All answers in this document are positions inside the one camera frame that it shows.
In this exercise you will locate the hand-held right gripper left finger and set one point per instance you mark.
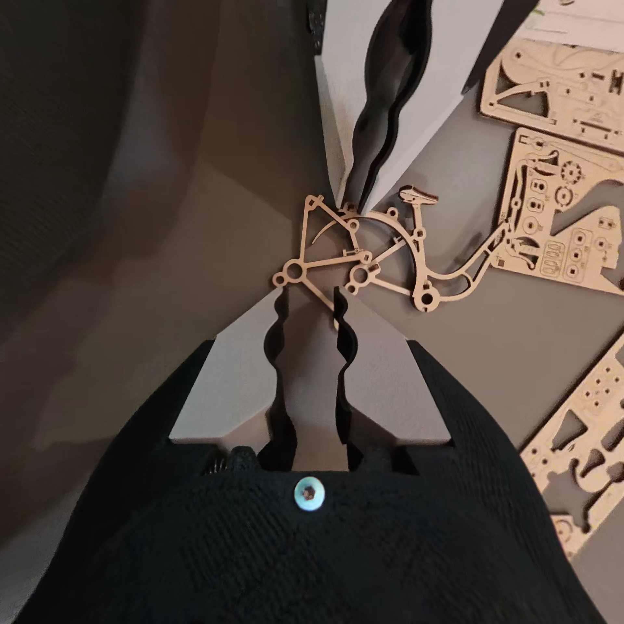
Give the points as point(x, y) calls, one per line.
point(229, 390)

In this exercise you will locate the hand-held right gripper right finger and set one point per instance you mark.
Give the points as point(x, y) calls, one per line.
point(390, 390)

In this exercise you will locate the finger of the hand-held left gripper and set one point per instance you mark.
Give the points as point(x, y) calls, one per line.
point(341, 97)
point(438, 73)

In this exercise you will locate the wooden bicycle frame with saddle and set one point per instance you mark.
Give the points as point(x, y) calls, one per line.
point(414, 194)

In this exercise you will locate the triangular wooden bicycle frame part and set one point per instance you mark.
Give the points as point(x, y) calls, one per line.
point(331, 261)

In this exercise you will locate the wooden part sheet with slots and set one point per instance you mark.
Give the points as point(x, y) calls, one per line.
point(575, 97)

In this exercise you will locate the white paper sheet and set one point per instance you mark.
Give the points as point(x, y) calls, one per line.
point(575, 29)

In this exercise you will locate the wooden part sheet with gears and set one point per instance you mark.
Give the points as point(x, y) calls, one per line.
point(534, 204)

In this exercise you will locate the narrow wooden part sheet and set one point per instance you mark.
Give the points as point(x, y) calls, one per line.
point(599, 390)

